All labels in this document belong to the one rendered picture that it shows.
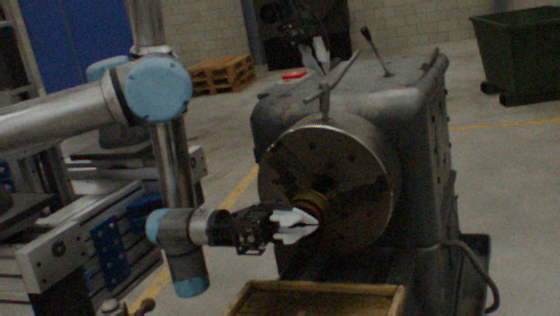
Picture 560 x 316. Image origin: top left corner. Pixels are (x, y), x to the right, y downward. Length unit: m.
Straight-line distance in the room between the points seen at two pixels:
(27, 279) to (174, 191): 0.32
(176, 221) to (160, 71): 0.31
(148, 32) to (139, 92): 0.63
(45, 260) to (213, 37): 11.06
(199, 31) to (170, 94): 11.21
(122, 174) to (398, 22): 9.89
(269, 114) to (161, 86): 0.40
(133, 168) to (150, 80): 0.62
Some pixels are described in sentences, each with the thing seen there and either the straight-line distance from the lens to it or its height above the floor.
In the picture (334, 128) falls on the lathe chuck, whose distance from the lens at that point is 1.16.
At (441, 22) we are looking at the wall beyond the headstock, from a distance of 11.26.
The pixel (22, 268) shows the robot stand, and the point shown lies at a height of 1.08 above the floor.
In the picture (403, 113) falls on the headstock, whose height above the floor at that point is 1.21.
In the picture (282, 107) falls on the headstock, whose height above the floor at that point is 1.24.
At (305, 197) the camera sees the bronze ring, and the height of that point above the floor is 1.12.
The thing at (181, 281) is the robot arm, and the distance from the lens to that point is 1.22.
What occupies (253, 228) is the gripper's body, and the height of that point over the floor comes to 1.10.
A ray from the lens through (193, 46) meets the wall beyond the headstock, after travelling 12.37.
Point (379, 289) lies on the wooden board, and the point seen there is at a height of 0.90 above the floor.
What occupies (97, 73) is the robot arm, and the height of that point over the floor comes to 1.37.
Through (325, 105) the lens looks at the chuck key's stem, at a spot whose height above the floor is 1.27.
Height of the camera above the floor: 1.53
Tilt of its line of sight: 18 degrees down
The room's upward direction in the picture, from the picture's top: 8 degrees counter-clockwise
